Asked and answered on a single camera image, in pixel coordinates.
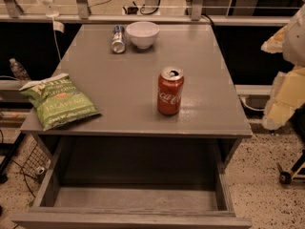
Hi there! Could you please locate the grey cabinet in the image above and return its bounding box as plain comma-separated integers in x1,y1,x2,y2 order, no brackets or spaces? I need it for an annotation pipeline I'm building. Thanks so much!
19,23,254,174

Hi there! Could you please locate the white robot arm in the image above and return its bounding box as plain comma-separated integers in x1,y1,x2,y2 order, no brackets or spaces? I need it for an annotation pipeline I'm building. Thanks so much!
261,5,305,131

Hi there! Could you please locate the open grey top drawer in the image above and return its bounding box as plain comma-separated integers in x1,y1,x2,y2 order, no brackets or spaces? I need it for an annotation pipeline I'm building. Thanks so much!
11,136,252,229

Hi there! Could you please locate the plastic water bottle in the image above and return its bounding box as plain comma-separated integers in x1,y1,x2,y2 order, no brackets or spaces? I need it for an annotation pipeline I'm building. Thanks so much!
10,58,31,81

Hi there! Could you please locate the green jalapeno chip bag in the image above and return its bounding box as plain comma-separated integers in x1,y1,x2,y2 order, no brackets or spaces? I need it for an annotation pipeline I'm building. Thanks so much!
19,73,99,131

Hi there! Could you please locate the black caster wheel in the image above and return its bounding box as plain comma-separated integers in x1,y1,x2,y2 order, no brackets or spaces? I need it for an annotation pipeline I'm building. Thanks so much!
277,164,293,185

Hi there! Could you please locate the white bowl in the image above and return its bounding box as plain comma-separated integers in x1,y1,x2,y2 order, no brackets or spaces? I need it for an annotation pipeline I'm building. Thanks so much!
126,21,159,49

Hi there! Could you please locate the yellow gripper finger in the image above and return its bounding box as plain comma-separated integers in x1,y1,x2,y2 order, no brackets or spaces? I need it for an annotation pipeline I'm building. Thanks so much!
261,25,288,53
262,66,305,131

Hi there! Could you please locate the black wire basket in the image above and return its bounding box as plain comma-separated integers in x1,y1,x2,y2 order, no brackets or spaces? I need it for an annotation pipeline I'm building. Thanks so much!
23,145,51,184

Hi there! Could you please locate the white cable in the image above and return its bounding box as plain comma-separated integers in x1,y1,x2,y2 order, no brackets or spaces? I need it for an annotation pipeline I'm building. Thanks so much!
238,94,266,113

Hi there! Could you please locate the red coke can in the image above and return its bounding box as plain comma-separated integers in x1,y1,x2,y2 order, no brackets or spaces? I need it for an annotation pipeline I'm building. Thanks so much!
157,66,184,115

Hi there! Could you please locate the silver blue can lying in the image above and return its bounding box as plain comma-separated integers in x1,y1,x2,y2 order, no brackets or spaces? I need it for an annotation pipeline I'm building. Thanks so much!
112,25,126,53

